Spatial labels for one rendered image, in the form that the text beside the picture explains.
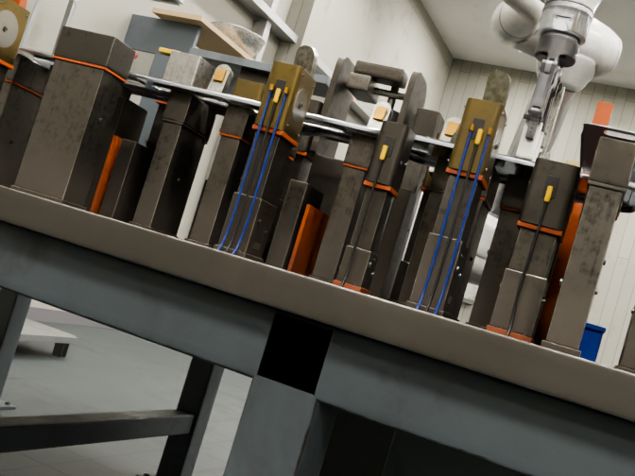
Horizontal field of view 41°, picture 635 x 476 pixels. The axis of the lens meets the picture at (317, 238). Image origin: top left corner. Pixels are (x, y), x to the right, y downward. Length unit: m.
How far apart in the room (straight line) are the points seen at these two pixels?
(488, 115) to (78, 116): 0.75
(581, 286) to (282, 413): 0.44
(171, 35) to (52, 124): 3.82
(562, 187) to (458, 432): 0.58
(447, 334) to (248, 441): 0.25
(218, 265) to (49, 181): 0.80
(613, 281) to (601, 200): 10.12
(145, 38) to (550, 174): 4.42
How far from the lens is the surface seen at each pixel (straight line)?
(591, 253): 1.14
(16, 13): 1.84
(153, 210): 1.70
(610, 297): 11.25
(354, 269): 1.38
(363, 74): 1.85
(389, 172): 1.39
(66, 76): 1.68
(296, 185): 1.58
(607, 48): 2.21
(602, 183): 1.15
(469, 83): 12.09
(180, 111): 1.71
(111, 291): 1.00
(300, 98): 1.49
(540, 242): 1.32
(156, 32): 5.53
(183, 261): 0.91
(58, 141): 1.65
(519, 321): 1.31
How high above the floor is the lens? 0.69
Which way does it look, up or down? 3 degrees up
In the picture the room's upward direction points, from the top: 17 degrees clockwise
